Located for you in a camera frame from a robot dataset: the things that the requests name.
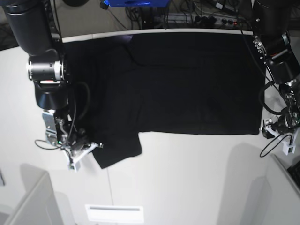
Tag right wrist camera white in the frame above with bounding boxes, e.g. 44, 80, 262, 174
65, 144, 95, 172

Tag blue box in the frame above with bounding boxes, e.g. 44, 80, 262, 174
104, 0, 169, 7

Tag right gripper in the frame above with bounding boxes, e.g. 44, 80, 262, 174
60, 128, 104, 156

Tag white partition panel right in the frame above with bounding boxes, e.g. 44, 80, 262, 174
220, 153, 300, 225

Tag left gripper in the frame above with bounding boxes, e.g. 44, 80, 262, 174
259, 112, 299, 139

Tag black T-shirt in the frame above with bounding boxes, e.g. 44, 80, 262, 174
65, 32, 265, 169

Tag white partition panel left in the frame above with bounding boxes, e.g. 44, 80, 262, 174
0, 164, 77, 225

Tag white power strip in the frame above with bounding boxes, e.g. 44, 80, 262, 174
159, 13, 238, 29

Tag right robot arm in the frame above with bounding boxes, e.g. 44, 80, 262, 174
0, 0, 103, 156

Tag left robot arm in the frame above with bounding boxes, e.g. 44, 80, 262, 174
238, 0, 300, 139

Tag white partition panel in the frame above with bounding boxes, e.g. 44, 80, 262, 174
0, 164, 77, 225
220, 153, 300, 225

